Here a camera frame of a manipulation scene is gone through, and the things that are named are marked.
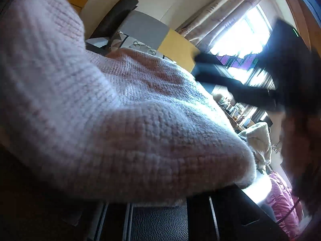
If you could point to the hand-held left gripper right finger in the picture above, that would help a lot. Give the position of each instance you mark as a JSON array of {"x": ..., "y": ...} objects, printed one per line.
[{"x": 200, "y": 218}]

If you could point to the black rolled mat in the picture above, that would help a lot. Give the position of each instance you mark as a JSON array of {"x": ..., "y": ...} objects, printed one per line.
[{"x": 115, "y": 15}]

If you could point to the tiger print cushion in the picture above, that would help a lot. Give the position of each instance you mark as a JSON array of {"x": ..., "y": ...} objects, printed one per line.
[{"x": 123, "y": 40}]

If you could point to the person's right forearm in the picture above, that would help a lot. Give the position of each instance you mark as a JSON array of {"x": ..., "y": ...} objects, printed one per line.
[{"x": 298, "y": 155}]

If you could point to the grey yellow blue sofa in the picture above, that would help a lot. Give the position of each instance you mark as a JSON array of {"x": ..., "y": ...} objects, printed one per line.
[{"x": 145, "y": 27}]

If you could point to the bright window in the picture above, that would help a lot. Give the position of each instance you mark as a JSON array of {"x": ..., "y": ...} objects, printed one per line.
[{"x": 250, "y": 30}]

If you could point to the cream knitted sweater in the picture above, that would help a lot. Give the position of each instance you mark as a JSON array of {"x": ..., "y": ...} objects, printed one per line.
[{"x": 260, "y": 135}]

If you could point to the pink knitted sweater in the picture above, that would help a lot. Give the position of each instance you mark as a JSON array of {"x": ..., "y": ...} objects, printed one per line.
[{"x": 100, "y": 105}]

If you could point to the beige patterned curtain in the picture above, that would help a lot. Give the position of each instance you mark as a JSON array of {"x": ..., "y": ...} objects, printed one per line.
[{"x": 218, "y": 12}]

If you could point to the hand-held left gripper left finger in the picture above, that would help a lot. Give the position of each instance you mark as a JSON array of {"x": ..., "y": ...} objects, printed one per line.
[{"x": 117, "y": 221}]

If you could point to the dark flat screen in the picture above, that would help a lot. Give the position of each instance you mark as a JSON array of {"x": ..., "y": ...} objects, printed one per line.
[{"x": 260, "y": 116}]

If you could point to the clutter of small jars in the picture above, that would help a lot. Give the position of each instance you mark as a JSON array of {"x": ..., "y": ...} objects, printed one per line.
[{"x": 230, "y": 108}]

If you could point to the pink padded jacket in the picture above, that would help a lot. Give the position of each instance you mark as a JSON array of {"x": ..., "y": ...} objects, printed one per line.
[{"x": 280, "y": 200}]

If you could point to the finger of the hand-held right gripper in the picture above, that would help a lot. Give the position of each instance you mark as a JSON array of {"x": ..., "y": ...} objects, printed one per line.
[
  {"x": 238, "y": 90},
  {"x": 215, "y": 60}
]

